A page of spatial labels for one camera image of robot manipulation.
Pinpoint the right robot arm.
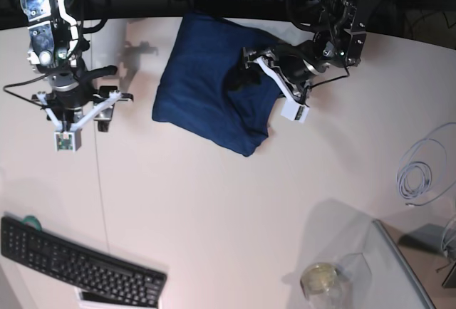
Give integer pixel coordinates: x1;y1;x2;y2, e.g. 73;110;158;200
3;0;123;136

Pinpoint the black computer keyboard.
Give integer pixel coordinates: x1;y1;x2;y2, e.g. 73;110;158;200
1;216;167;308

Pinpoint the dark blue t-shirt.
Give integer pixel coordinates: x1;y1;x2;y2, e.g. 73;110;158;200
152;13;281;157

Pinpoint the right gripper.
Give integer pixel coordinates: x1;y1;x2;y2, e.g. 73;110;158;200
51;65;118;132

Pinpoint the clear tape roll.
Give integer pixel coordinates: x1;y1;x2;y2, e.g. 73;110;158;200
300;263;340;298

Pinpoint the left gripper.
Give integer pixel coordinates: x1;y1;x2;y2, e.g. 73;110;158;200
226;44;328;92

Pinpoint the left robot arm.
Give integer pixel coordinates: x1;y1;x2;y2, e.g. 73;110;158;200
225;0;372;98

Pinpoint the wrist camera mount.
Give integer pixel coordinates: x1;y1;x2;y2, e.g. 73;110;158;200
31;86;134;152
242;48;311;123

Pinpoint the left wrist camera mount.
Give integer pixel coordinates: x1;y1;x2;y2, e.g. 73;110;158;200
242;48;311;123

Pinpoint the light blue coiled cable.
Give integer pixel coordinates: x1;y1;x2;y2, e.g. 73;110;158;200
396;122;456;207

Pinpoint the green tape roll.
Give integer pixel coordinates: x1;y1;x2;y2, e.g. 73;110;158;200
21;215;42;231

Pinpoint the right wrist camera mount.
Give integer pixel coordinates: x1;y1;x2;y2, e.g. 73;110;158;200
31;86;134;152

